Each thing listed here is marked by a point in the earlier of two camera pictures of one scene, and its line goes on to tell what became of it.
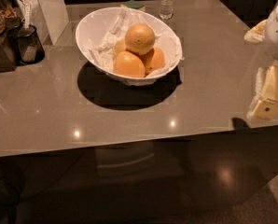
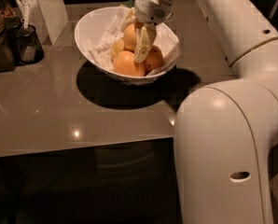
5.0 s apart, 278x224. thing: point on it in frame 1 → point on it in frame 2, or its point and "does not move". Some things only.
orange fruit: [130, 64] does not move
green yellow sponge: [132, 4] does not move
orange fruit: [156, 62] does not move
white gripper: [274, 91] → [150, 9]
